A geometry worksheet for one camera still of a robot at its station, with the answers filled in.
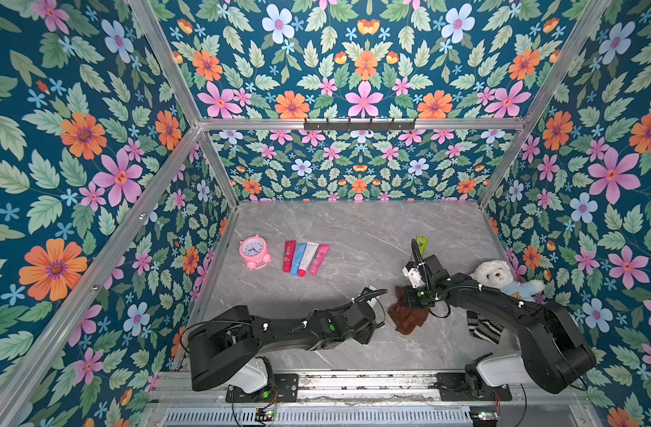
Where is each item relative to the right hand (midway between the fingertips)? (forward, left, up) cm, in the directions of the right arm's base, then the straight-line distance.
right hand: (404, 297), depth 88 cm
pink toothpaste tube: (+16, +31, -1) cm, 35 cm away
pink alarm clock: (+17, +56, 0) cm, 58 cm away
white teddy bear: (+5, -30, +7) cm, 31 cm away
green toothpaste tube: (+25, -10, -2) cm, 27 cm away
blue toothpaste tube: (+17, +39, -1) cm, 43 cm away
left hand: (-9, +11, 0) cm, 14 cm away
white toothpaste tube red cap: (+18, +35, -1) cm, 39 cm away
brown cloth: (-6, 0, -2) cm, 7 cm away
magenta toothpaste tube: (+18, +43, 0) cm, 46 cm away
